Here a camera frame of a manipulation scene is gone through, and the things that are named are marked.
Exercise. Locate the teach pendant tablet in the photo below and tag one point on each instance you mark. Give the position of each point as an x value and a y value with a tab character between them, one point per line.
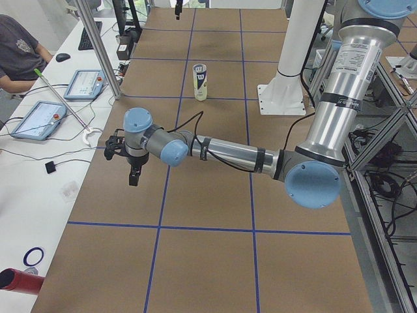
85	85
40	122

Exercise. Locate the white curved plastic piece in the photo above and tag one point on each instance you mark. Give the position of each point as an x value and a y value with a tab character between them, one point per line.
87	132

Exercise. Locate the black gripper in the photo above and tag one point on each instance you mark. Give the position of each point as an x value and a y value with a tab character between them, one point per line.
134	160

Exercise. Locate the small black square pad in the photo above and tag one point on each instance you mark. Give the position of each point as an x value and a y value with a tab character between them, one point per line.
50	167

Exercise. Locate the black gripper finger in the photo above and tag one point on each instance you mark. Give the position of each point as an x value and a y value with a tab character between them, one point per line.
178	9

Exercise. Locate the seated person grey shirt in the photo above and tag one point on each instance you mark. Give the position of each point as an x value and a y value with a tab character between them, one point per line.
21	55

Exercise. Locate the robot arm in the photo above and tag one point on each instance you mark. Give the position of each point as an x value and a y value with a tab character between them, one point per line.
310	173

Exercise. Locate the white tennis ball can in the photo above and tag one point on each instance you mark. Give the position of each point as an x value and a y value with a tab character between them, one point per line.
199	72

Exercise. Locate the black monitor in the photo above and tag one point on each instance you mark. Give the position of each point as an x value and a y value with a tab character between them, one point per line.
121	10

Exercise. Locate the teach pendant near tablet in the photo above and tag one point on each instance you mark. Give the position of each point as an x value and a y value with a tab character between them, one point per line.
40	122

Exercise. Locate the teach pendant far tablet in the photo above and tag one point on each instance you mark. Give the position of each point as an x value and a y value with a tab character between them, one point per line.
85	85

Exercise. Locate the black box white label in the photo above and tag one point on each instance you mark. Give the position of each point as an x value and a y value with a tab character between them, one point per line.
125	48

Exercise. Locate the aluminium frame post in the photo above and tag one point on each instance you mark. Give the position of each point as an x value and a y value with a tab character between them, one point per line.
99	48

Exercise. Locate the black computer mouse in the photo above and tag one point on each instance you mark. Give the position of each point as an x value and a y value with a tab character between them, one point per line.
60	57

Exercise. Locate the metal rod green handle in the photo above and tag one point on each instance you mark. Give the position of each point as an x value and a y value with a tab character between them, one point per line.
40	75

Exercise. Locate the white pedestal column base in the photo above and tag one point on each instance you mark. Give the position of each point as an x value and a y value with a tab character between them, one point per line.
283	95

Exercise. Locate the red cylinder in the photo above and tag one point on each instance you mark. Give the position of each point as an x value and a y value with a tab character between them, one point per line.
20	281

